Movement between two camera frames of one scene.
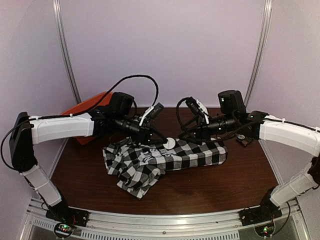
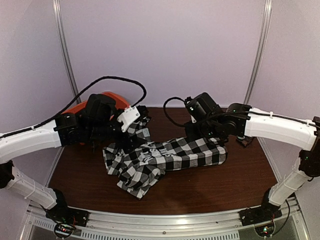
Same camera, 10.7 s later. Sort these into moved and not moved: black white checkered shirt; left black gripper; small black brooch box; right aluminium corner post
Moved: left black gripper
Not moved: right aluminium corner post; black white checkered shirt; small black brooch box
